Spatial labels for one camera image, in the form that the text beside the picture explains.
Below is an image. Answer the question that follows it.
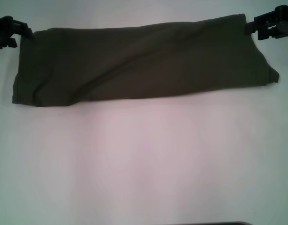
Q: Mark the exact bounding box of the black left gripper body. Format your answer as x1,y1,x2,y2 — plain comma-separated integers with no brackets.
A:
0,15,15,50

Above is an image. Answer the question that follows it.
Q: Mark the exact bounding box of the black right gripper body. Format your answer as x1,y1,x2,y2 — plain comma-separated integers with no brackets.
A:
273,4,288,38

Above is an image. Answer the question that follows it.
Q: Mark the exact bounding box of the dark green printed t-shirt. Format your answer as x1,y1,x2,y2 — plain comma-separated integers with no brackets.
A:
11,13,281,108

